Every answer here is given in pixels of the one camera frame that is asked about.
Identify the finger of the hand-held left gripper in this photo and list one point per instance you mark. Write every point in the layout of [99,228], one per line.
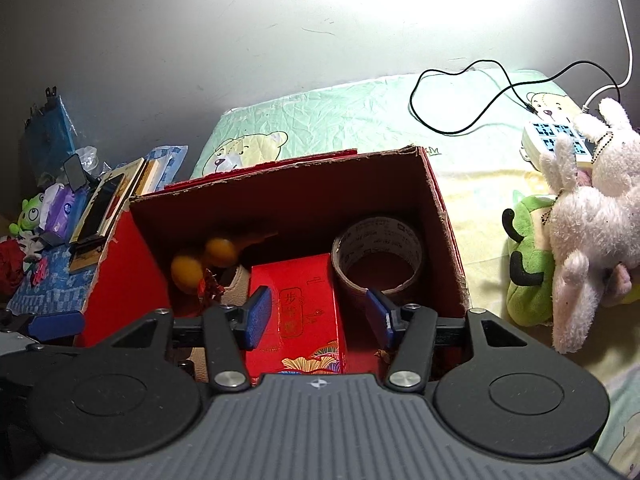
[55,326]

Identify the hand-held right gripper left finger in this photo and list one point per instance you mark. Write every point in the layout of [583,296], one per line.
[257,317]

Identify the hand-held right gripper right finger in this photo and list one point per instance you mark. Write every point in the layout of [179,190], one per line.
[379,317]

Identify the red gift box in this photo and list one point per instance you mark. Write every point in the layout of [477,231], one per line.
[300,285]

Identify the red tassel knot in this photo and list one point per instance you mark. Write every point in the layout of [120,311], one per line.
[210,290]

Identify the red cardboard box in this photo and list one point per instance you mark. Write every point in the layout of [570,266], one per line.
[300,200]

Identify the blue checkered cloth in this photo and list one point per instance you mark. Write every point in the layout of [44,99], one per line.
[45,290]

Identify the brown packing tape roll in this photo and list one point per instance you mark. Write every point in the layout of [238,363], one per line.
[346,280]

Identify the red cloth flower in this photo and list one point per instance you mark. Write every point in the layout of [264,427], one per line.
[10,265]

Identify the small dark box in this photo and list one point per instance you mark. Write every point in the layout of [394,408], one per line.
[50,239]

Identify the small green plush toy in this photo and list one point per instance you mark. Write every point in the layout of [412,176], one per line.
[29,215]

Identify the purple tissue pack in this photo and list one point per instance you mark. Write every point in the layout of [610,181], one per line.
[62,210]

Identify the black phone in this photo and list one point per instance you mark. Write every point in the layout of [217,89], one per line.
[100,210]

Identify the small black mirror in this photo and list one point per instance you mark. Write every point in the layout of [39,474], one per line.
[74,172]

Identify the green plush frog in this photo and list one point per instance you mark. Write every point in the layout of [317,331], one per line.
[530,280]

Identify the clear plastic bag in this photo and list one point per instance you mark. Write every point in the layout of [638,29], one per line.
[92,160]

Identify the blue plastic bag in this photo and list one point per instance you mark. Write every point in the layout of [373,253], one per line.
[50,130]

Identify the white plush rabbit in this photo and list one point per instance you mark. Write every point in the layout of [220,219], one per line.
[590,220]

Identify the white power strip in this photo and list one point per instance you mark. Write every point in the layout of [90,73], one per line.
[550,135]

